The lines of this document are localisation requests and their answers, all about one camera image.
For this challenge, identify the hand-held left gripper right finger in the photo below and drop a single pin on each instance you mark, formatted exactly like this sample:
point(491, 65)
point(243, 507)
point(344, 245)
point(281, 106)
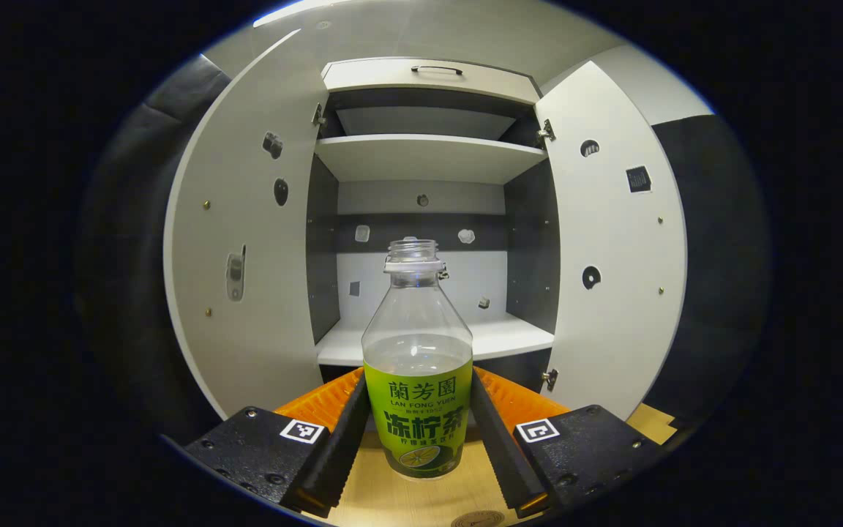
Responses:
point(502, 454)

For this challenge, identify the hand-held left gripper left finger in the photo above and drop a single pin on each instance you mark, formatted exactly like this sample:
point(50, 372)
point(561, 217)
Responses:
point(341, 446)

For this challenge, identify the round wooden coaster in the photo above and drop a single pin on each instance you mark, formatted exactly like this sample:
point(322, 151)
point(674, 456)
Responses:
point(478, 520)

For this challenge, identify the green label clear bottle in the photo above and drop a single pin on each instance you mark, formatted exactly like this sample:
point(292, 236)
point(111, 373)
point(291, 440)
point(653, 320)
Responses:
point(418, 410)

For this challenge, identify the white cabinet door headphone sticker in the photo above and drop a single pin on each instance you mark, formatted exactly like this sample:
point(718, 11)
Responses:
point(612, 241)

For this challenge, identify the white grey cabinet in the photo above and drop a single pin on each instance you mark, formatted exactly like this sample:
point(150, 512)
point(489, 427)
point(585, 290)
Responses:
point(429, 157)

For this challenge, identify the black backdrop cloth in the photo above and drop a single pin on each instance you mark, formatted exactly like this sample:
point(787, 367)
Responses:
point(129, 256)
point(721, 256)

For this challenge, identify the ceiling light panel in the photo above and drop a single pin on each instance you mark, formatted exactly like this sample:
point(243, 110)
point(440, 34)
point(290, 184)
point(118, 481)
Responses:
point(290, 11)

